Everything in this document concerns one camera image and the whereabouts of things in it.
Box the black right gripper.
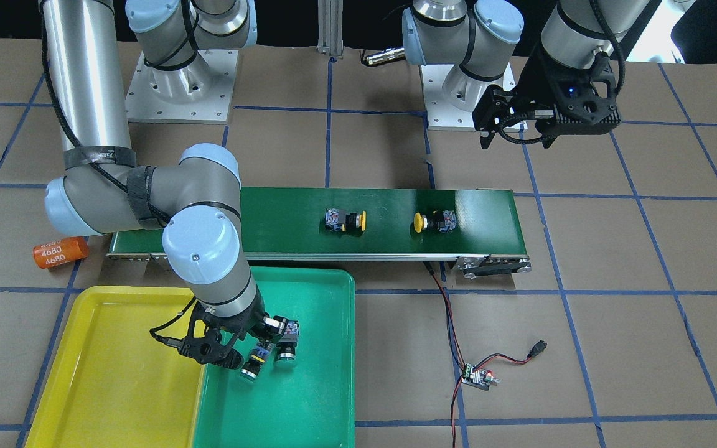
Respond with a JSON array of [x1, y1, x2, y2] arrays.
[[177, 299, 288, 368]]

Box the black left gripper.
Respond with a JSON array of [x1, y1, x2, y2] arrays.
[[472, 45, 621, 150]]

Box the green push button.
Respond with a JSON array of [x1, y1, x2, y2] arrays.
[[241, 340, 275, 382], [274, 320, 301, 370]]

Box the yellow push button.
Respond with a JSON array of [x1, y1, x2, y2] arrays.
[[324, 207, 367, 233], [413, 210, 458, 233]]

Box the orange cylinder marked 4680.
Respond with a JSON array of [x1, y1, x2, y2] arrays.
[[32, 237, 89, 269]]

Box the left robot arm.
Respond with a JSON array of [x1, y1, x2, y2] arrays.
[[401, 1, 648, 149]]

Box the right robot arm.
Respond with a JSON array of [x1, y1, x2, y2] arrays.
[[38, 1, 299, 380]]

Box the green conveyor belt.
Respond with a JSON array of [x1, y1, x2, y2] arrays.
[[106, 185, 532, 279]]

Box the yellow plastic tray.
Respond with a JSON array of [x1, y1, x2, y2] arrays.
[[26, 286, 203, 447]]

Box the green plastic tray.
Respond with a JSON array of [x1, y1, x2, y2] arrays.
[[192, 267, 355, 447]]

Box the small green controller board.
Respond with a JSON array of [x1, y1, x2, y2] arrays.
[[461, 363, 500, 391]]

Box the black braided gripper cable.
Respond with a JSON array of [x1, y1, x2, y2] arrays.
[[497, 106, 558, 147]]

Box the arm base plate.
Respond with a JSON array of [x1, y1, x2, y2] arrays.
[[125, 49, 239, 124], [420, 65, 515, 131]]

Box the aluminium frame post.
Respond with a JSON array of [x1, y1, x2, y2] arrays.
[[317, 0, 344, 59]]

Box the red black controller wires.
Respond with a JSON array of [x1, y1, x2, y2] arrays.
[[424, 260, 549, 448]]

